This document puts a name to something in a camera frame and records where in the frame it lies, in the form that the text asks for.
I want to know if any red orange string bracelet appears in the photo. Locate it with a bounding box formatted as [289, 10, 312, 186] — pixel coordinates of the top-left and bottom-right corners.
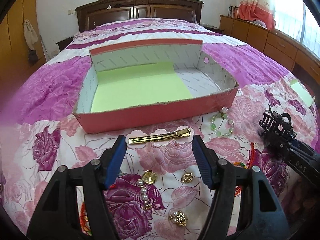
[232, 142, 256, 196]

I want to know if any black feather hair claw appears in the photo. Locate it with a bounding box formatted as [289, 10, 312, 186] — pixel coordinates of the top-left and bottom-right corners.
[259, 105, 297, 150]

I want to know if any gold pearl flower brooch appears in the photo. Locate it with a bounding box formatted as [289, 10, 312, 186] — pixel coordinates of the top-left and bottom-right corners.
[169, 210, 188, 227]

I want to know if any small gold rose earring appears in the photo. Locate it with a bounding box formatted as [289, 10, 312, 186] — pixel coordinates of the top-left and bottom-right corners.
[181, 172, 194, 184]

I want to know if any pearl chain bracelet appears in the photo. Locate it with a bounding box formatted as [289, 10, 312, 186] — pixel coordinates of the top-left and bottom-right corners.
[136, 178, 153, 210]

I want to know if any green white bead bracelet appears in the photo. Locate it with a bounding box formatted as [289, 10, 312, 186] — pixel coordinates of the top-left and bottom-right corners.
[209, 106, 235, 138]

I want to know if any gold pink flower hair clip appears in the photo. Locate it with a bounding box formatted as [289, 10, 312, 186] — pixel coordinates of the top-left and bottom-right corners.
[125, 126, 195, 149]

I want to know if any green paper sheet on bed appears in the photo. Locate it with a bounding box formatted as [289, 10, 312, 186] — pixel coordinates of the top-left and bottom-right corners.
[290, 79, 314, 107]

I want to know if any wooden sideboard cabinet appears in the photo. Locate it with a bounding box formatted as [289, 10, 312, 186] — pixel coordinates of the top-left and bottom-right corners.
[220, 15, 319, 84]

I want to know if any floral pink purple bedspread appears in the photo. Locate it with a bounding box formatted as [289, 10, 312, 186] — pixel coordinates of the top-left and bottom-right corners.
[1, 18, 319, 239]

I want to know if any green paper sheet in box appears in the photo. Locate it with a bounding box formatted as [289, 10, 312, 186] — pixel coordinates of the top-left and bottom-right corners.
[91, 62, 193, 113]

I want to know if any pink cardboard box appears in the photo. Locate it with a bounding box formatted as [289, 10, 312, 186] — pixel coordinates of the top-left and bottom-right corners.
[73, 38, 239, 133]

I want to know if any wooden wardrobe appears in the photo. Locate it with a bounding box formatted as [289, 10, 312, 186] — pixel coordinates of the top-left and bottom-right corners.
[1, 0, 46, 86]

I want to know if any pink white curtain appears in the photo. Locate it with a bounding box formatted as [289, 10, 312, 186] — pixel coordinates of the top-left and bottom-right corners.
[239, 0, 275, 30]

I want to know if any dark wooden nightstand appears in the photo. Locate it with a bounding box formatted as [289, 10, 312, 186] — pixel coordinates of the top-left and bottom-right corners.
[56, 36, 74, 51]

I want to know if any beige hanging cloth bag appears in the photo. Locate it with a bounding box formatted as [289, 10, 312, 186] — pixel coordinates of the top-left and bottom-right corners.
[23, 20, 39, 50]

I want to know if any dark wooden headboard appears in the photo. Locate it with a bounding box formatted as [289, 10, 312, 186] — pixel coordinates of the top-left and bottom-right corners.
[75, 0, 203, 32]

